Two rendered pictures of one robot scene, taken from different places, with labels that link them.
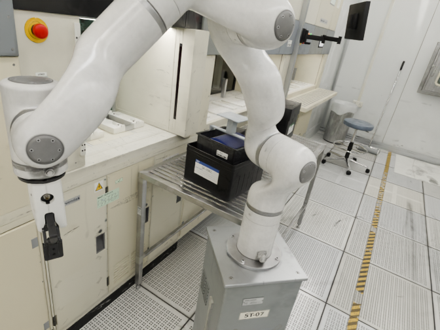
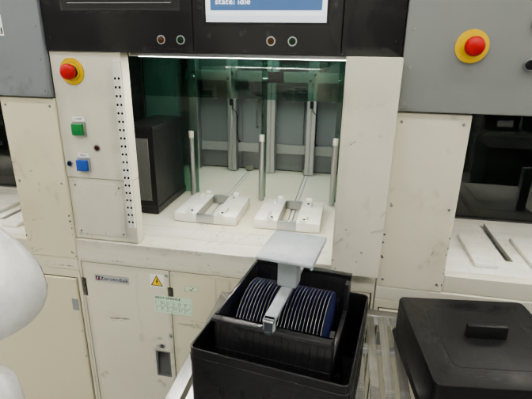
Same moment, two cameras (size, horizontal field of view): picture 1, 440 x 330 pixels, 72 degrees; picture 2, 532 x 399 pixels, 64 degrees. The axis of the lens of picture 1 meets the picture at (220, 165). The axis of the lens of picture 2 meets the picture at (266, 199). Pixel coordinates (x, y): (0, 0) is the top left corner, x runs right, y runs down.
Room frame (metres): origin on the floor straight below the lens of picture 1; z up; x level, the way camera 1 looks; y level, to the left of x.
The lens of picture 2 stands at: (1.06, -0.66, 1.41)
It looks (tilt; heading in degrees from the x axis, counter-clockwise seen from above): 20 degrees down; 73
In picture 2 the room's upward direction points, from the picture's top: 1 degrees clockwise
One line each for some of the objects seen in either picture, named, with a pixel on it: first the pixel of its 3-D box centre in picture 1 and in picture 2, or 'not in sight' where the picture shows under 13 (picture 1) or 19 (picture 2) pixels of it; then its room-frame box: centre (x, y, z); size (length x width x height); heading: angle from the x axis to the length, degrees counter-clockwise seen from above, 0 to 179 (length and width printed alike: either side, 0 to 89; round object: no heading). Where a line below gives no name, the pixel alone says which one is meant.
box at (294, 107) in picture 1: (273, 118); not in sight; (2.13, -0.33, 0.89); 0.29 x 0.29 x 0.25; 67
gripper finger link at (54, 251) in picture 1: (53, 248); not in sight; (0.42, 0.28, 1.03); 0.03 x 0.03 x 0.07; 38
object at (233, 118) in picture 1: (227, 148); (286, 321); (1.30, -0.02, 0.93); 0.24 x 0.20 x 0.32; 55
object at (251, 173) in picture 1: (225, 164); (286, 355); (1.30, -0.02, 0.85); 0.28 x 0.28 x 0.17; 55
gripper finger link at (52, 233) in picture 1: (50, 222); not in sight; (0.42, 0.28, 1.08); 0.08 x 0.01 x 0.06; 38
